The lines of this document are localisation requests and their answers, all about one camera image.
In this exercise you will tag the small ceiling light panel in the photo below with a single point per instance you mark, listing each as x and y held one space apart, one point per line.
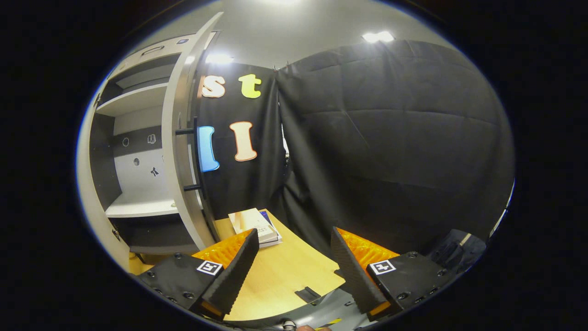
377 37

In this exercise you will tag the blue book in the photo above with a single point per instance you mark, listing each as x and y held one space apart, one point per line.
268 218

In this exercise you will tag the white cabinet drawer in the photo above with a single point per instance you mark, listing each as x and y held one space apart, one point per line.
165 53

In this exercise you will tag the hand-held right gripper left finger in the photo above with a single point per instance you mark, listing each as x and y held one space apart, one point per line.
236 271

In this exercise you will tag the black backdrop cloth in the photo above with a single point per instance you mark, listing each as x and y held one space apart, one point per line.
390 138

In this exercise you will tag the large ceiling light panel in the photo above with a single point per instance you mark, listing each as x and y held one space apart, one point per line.
281 2

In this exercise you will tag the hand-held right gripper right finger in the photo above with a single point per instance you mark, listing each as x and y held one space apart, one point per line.
351 271

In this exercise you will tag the white and grey cabinet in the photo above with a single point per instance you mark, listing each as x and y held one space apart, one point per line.
133 99

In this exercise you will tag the distant ceiling light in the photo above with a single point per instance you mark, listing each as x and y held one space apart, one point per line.
218 59

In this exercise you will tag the black table clamp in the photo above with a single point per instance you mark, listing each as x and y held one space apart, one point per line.
308 295

